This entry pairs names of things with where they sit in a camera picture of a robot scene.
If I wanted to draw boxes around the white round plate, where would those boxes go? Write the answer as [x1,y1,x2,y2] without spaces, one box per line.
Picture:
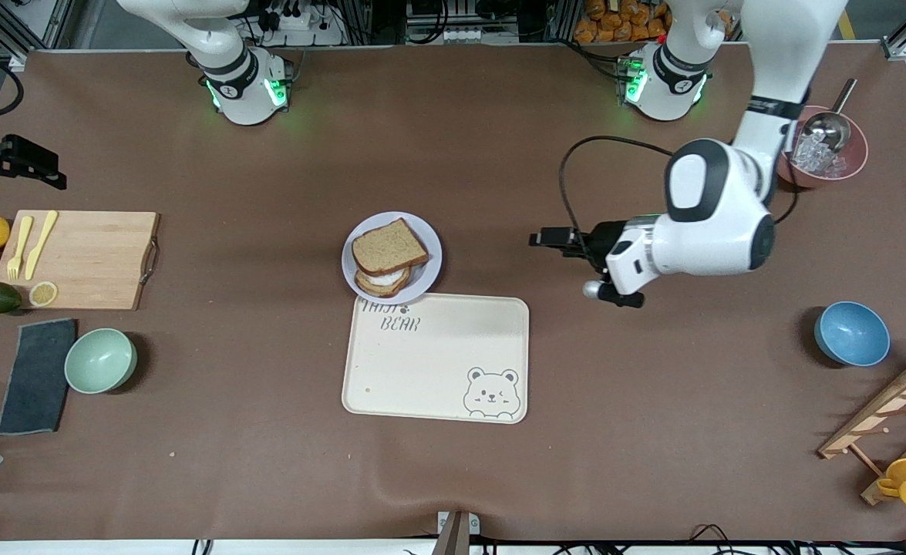
[342,211,443,305]

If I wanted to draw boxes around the plain brown bread slice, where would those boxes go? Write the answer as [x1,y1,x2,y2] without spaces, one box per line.
[351,218,429,277]

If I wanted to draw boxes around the yellow plastic knife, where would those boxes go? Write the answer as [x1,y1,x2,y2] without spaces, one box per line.
[25,210,60,281]

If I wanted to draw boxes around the yellow plastic fork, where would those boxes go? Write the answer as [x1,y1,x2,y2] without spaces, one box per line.
[7,215,34,281]

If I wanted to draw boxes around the wooden cutting board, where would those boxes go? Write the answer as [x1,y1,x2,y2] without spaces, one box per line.
[0,210,162,311]

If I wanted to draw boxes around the cream bear print tray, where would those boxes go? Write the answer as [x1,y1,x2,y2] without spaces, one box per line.
[342,291,530,425]

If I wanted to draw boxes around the fried egg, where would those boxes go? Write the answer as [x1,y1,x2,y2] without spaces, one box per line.
[360,266,409,288]

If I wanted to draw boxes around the brown bread slice with egg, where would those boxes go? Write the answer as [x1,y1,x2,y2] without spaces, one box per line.
[355,264,415,299]

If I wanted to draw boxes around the mint green bowl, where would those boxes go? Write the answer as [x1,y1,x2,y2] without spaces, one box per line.
[64,328,138,395]

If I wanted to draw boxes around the dark grey cloth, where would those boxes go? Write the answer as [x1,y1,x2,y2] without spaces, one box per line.
[0,318,79,437]

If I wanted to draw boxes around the pile of orange buns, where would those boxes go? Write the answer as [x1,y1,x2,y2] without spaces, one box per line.
[574,0,673,43]

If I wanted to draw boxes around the white socket strip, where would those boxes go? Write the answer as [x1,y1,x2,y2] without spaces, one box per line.
[406,25,492,45]

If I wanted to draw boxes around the clear ice cubes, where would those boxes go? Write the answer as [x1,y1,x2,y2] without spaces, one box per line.
[790,135,843,177]

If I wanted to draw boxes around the metal scoop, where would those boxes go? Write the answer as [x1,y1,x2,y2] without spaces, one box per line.
[803,77,859,151]

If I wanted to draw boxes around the pink bowl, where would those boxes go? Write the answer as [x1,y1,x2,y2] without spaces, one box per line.
[776,106,870,190]

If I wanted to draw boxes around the blue bowl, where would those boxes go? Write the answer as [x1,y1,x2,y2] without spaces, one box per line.
[813,301,891,368]

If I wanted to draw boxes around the white power strip with plugs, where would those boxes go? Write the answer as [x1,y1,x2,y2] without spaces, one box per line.
[256,0,345,47]

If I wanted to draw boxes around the wooden cup rack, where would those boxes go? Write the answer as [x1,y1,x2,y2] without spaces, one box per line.
[817,355,906,506]

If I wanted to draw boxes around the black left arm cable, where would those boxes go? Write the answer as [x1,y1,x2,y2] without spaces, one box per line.
[559,136,675,232]

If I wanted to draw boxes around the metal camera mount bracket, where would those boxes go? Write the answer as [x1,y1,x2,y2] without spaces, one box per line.
[431,510,481,555]

